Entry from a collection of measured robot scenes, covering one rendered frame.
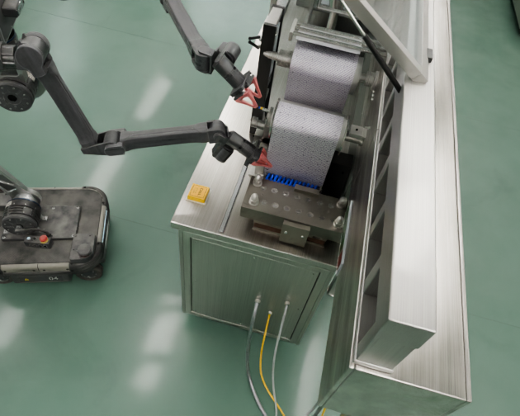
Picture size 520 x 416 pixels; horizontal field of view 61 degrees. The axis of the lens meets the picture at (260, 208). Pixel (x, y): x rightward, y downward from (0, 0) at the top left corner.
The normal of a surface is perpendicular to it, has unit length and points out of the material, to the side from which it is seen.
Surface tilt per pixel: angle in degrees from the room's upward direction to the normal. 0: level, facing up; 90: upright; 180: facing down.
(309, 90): 92
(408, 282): 0
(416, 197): 0
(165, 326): 0
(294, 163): 90
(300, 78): 92
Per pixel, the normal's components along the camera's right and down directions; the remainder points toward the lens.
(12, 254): 0.11, -0.61
